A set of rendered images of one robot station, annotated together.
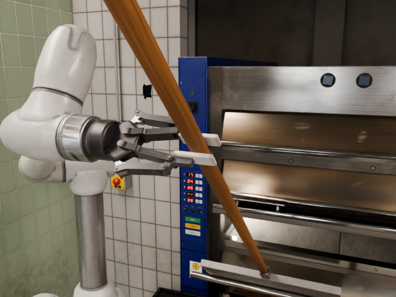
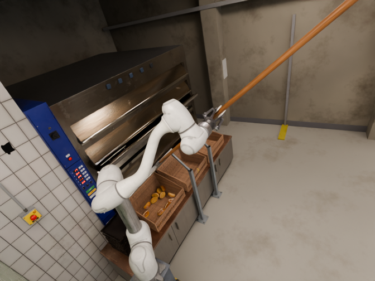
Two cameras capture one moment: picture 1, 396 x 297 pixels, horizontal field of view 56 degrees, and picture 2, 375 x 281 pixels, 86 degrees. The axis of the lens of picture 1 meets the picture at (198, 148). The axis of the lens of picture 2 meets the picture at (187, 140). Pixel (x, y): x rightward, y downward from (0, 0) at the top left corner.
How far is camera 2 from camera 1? 133 cm
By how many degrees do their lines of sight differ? 69
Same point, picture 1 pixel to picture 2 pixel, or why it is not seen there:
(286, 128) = (104, 116)
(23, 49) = not seen: outside the picture
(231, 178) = (94, 154)
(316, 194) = (128, 134)
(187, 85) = (43, 125)
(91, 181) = not seen: hidden behind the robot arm
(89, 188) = not seen: hidden behind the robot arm
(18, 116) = (197, 137)
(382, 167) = (139, 109)
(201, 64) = (44, 108)
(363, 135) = (129, 102)
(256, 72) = (76, 97)
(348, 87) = (116, 86)
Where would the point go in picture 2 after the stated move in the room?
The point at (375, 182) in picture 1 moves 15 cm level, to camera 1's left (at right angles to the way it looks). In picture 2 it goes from (139, 116) to (134, 122)
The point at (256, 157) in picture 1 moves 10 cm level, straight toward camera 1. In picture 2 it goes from (99, 136) to (107, 137)
